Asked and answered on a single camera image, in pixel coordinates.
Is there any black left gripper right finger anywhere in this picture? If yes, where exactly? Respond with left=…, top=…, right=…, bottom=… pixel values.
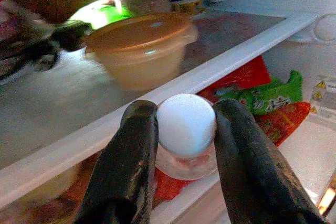
left=212, top=98, right=328, bottom=224

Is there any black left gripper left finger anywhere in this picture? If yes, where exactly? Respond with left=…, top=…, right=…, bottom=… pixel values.
left=74, top=99, right=160, bottom=224

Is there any clear bottle with white cap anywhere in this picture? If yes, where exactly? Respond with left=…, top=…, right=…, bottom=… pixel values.
left=154, top=93, right=219, bottom=182

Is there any glass fridge shelf white trim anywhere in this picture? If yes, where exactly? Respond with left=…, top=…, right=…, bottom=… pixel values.
left=0, top=11, right=326, bottom=209

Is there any white round fridge knob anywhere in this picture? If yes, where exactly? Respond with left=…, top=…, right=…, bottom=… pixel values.
left=309, top=13, right=336, bottom=46

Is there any red food package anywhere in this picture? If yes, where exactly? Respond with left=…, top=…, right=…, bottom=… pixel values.
left=153, top=167, right=191, bottom=205

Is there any red snack bag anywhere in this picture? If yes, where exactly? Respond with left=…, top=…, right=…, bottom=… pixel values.
left=196, top=55, right=312, bottom=148

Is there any green snack bag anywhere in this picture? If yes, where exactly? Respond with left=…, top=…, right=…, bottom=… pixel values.
left=214, top=70, right=305, bottom=116

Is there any yellow warning label sticker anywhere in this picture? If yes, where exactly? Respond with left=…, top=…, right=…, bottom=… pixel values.
left=309, top=75, right=336, bottom=120

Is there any plastic container with orange lid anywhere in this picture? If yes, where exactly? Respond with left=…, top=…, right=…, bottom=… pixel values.
left=83, top=12, right=200, bottom=91

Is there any black plastic bag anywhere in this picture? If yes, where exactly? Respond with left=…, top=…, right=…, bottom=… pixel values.
left=0, top=20, right=91, bottom=81

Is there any green plastic package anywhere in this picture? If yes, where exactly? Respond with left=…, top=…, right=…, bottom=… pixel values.
left=69, top=0, right=137, bottom=30

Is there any yellow tub with blue rim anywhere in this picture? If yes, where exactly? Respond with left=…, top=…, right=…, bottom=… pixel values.
left=167, top=0, right=211, bottom=17

